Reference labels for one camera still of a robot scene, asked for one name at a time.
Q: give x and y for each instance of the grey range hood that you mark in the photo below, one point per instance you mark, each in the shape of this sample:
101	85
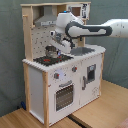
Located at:
47	18

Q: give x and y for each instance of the small metal pot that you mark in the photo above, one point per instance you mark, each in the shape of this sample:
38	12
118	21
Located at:
52	52

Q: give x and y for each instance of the red stove knob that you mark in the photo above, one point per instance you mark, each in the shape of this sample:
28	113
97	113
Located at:
56	75
74	69

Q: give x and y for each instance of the grey toy dishwasher panel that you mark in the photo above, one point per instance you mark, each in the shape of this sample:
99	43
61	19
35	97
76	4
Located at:
91	73

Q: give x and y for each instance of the toy microwave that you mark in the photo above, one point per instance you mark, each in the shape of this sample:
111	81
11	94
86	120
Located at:
79	10

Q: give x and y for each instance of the wooden toy kitchen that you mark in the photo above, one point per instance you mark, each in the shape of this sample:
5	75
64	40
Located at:
40	84

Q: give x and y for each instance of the left red stove knob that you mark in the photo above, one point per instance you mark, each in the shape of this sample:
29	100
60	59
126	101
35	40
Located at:
56	75

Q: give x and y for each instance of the right red stove knob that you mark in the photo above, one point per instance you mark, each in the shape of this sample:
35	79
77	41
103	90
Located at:
74	69

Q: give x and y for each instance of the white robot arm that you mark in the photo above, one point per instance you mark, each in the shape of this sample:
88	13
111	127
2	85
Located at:
70	27

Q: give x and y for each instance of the grey toy sink basin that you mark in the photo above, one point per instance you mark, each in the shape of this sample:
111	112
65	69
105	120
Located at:
81	51

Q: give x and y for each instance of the toy oven door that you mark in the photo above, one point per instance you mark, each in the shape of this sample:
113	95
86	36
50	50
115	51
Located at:
64	97

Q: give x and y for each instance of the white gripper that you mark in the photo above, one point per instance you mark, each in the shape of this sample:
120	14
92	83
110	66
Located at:
60	42

